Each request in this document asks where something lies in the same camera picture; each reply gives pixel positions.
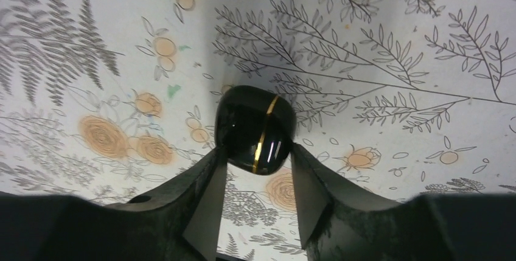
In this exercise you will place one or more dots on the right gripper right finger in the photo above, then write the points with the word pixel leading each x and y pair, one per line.
pixel 338 219

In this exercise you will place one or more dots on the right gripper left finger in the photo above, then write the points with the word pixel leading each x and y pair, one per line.
pixel 178 220

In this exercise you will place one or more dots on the floral patterned table mat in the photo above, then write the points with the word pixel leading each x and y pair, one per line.
pixel 412 100

